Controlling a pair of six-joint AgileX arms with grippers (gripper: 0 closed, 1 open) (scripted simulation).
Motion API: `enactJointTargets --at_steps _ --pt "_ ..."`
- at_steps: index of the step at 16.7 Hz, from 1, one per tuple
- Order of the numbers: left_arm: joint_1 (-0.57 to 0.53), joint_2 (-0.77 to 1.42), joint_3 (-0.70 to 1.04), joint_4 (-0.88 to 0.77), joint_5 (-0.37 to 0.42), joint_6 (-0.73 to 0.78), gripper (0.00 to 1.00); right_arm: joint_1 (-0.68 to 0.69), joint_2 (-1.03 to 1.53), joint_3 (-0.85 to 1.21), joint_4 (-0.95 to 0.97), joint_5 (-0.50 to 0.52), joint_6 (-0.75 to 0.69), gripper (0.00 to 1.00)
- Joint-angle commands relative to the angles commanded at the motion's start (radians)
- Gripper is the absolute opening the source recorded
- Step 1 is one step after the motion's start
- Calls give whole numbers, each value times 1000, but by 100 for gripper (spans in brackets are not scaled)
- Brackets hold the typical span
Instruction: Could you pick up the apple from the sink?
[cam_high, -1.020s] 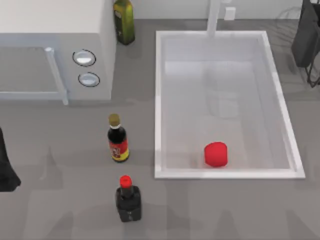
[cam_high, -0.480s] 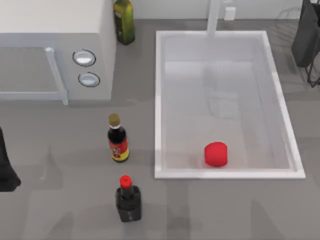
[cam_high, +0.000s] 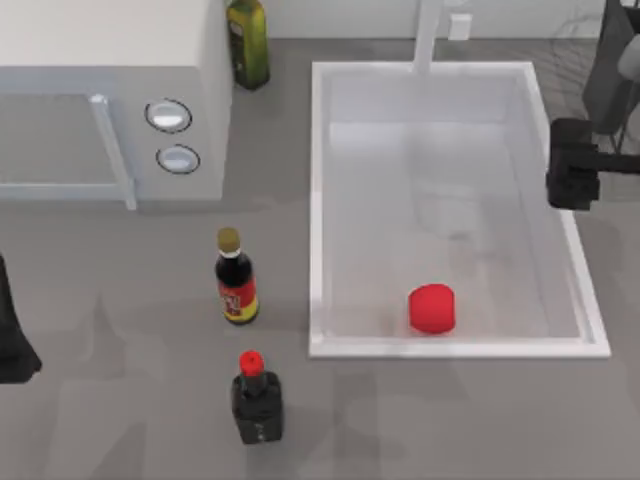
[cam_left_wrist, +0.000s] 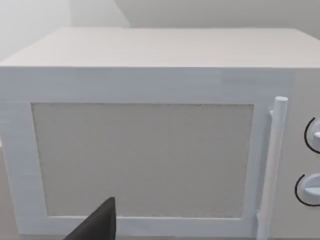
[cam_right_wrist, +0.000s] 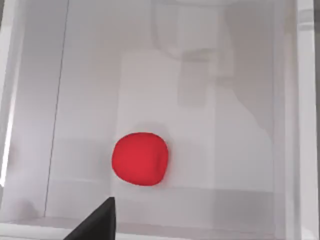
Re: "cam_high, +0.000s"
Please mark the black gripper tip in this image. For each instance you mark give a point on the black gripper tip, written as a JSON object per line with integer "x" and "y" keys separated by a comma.
{"x": 11, "y": 340}

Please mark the grey rounded box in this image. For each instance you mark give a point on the grey rounded box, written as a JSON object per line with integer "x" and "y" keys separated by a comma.
{"x": 631, "y": 62}

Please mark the small microwave knob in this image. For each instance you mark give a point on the small microwave knob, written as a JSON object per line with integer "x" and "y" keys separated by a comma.
{"x": 177, "y": 159}

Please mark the black bottle with red cap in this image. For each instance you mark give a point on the black bottle with red cap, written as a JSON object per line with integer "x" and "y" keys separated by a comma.
{"x": 258, "y": 407}

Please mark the white sink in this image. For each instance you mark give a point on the white sink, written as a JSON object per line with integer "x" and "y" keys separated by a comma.
{"x": 320, "y": 210}

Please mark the microwave door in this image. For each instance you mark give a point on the microwave door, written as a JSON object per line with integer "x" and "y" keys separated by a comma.
{"x": 45, "y": 145}

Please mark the red cup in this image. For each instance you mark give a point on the red cup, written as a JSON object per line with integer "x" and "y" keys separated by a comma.
{"x": 432, "y": 309}

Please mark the dark bottle with yellow cap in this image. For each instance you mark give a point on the dark bottle with yellow cap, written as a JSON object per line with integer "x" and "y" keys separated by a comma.
{"x": 236, "y": 287}

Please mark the tall white tap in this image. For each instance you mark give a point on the tall white tap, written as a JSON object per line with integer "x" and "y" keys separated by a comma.
{"x": 426, "y": 35}

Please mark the white wall socket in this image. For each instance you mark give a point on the white wall socket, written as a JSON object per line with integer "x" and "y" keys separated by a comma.
{"x": 460, "y": 27}

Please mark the green bottle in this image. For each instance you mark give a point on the green bottle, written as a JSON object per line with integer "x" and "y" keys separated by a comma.
{"x": 248, "y": 45}

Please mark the pale microwave oven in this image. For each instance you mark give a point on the pale microwave oven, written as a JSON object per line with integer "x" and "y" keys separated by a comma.
{"x": 210, "y": 125}

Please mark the large microwave knob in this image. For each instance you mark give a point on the large microwave knob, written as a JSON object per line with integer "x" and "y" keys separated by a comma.
{"x": 168, "y": 115}

